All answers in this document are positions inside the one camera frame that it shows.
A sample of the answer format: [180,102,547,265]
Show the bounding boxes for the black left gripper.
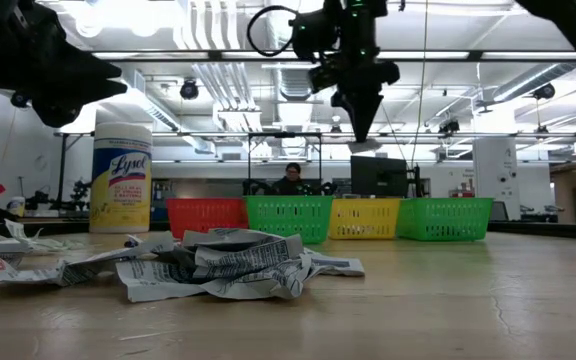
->
[0,0,129,129]

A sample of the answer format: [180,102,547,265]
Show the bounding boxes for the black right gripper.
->
[331,58,402,144]

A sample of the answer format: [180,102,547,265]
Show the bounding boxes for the black computer monitor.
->
[350,155,410,199]

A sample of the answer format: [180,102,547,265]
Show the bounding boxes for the black ceiling spotlight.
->
[179,77,201,101]
[9,91,33,109]
[437,118,462,136]
[532,82,557,101]

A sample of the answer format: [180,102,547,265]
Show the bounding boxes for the person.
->
[271,162,315,197]

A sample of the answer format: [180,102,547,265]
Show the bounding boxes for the yellow plastic basket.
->
[328,197,402,241]

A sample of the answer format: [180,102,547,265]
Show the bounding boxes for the black overhead beam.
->
[87,48,576,64]

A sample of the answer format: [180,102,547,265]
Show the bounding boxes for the yellow Lysol wipes canister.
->
[88,121,154,235]

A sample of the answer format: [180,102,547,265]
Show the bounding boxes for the green plastic basket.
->
[243,194,335,245]
[396,196,495,243]

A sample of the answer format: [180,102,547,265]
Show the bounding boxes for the white square pillar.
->
[471,137,522,222]

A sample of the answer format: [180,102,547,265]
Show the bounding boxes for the red plastic basket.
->
[165,197,249,240]

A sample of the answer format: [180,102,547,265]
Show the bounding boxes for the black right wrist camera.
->
[309,64,340,95]

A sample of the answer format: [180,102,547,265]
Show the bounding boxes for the thin hanging cable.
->
[411,0,429,169]

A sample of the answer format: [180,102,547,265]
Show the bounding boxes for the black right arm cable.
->
[246,4,299,58]

